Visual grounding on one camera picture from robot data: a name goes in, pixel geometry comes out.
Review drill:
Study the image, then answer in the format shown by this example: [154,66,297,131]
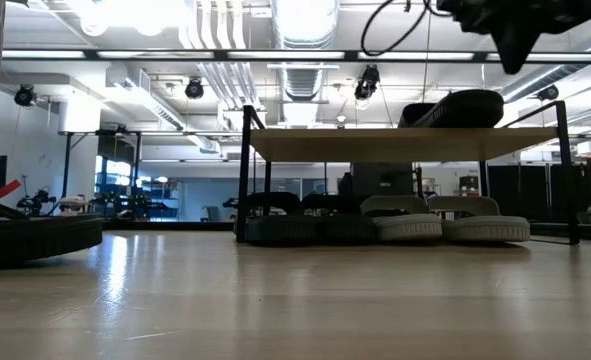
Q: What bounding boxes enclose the black frame wooden shelf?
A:
[235,99,581,246]

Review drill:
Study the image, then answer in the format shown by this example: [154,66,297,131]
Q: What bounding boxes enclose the dark cabinet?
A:
[349,162,417,199]

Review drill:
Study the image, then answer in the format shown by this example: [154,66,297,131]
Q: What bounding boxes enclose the dark green rubber slide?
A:
[300,193,379,247]
[243,191,322,247]

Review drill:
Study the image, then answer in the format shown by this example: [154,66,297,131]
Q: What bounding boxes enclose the black partition panels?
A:
[487,163,589,225]

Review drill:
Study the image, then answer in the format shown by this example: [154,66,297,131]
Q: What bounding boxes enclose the black rack frame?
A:
[59,128,144,221]

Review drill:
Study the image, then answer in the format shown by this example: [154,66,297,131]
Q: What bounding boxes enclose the beige rubber slide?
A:
[359,194,444,244]
[427,195,532,244]

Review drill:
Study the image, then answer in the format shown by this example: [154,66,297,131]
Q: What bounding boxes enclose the black rubber slide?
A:
[398,88,505,130]
[0,199,105,272]

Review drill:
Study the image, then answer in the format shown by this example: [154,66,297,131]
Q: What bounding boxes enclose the equipment rack with lights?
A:
[92,174,181,221]

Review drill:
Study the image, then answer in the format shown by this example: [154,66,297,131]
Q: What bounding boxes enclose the red diagonal bar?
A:
[0,178,23,202]

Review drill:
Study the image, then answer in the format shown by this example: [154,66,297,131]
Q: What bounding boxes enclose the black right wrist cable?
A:
[359,0,459,58]

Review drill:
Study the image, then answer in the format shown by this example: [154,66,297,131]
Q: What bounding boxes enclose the black table frame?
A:
[102,218,591,239]

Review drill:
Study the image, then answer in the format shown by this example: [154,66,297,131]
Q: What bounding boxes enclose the overhead light bar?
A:
[2,48,591,65]

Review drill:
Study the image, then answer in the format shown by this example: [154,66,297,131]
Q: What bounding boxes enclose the silver ceiling duct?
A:
[269,0,341,104]

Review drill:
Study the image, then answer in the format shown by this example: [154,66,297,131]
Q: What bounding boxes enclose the white ceiling pipes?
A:
[177,0,264,109]

